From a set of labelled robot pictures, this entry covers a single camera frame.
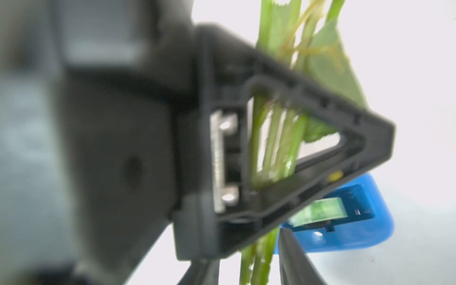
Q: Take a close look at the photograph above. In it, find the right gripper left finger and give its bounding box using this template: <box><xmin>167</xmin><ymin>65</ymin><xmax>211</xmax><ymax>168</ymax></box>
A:
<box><xmin>178</xmin><ymin>259</ymin><xmax>220</xmax><ymax>285</ymax></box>

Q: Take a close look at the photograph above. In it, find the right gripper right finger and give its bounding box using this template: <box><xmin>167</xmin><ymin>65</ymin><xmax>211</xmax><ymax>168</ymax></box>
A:
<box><xmin>278</xmin><ymin>228</ymin><xmax>326</xmax><ymax>285</ymax></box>

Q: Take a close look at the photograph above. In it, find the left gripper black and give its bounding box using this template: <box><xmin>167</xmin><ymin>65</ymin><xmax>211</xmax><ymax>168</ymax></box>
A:
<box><xmin>0</xmin><ymin>0</ymin><xmax>200</xmax><ymax>285</ymax></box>

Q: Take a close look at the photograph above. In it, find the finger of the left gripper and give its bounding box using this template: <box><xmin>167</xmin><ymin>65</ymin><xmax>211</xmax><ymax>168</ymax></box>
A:
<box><xmin>173</xmin><ymin>25</ymin><xmax>395</xmax><ymax>260</ymax></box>

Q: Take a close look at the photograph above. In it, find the blue tape dispenser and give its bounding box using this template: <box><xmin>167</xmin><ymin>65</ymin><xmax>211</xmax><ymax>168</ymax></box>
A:
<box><xmin>282</xmin><ymin>173</ymin><xmax>394</xmax><ymax>253</ymax></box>

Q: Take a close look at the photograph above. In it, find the artificial rose bouquet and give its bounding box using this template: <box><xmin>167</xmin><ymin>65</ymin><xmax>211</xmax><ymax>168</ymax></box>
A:
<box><xmin>238</xmin><ymin>0</ymin><xmax>369</xmax><ymax>285</ymax></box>

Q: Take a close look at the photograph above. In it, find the green tape roll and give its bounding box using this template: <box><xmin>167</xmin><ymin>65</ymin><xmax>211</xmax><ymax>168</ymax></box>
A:
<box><xmin>288</xmin><ymin>198</ymin><xmax>348</xmax><ymax>227</ymax></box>

